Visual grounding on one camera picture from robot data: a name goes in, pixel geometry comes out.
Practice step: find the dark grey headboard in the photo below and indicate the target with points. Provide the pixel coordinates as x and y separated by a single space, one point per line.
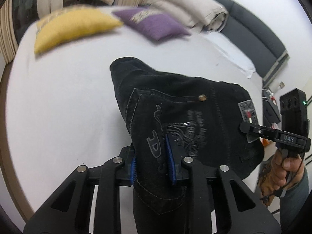
255 39

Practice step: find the wall socket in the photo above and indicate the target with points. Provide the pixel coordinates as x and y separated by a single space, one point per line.
281 85

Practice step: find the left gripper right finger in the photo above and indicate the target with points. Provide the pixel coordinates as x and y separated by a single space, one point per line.
217 197

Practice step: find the yellow pillow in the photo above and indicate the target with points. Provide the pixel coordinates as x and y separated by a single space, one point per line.
69 24

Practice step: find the folded beige duvet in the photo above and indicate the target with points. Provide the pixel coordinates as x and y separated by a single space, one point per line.
208 15

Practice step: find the black denim pants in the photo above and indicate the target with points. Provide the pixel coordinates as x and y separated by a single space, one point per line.
201 115

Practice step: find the white pillow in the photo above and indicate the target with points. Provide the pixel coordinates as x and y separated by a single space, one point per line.
230 51

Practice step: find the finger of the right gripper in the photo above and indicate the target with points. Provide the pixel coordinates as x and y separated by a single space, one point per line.
254 132

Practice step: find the purple pillow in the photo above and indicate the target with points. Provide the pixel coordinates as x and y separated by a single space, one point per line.
153 24

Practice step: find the right hand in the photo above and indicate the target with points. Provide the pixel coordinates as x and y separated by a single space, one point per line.
280 168

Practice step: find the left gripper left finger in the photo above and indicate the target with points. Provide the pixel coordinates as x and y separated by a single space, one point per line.
68 209

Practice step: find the dark nightstand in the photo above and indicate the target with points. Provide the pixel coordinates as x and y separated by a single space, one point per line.
270 109

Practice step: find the beige left curtain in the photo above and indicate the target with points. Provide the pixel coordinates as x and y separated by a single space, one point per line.
9 44

